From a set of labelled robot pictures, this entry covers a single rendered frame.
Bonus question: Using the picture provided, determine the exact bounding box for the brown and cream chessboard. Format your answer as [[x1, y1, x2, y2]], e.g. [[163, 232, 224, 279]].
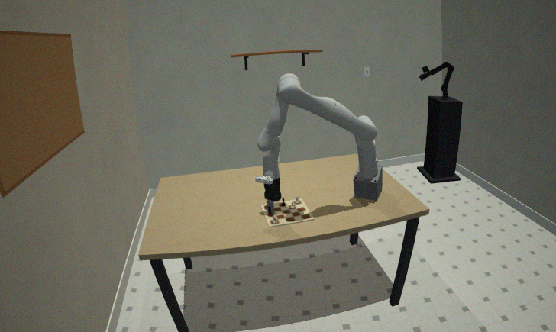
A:
[[261, 199, 315, 227]]

